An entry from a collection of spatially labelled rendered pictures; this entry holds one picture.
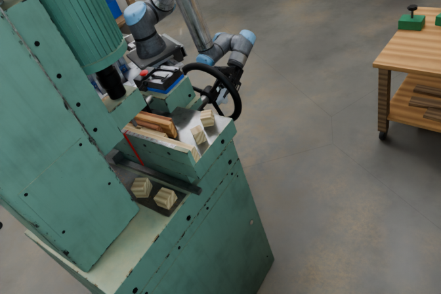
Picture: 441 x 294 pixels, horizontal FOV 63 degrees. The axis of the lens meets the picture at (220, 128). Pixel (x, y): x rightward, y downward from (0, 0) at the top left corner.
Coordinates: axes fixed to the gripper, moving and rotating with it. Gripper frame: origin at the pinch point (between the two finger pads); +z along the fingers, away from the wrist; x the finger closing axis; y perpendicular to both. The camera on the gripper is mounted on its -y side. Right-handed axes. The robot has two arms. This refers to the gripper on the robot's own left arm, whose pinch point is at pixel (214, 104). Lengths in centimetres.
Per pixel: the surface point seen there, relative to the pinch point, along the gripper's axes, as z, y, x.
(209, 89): -1.4, -14.8, -6.3
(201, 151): 22, -36, -31
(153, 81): 6.9, -37.6, -1.8
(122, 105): 20, -52, -10
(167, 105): 12.5, -33.3, -8.2
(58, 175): 41, -67, -20
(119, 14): -92, 109, 263
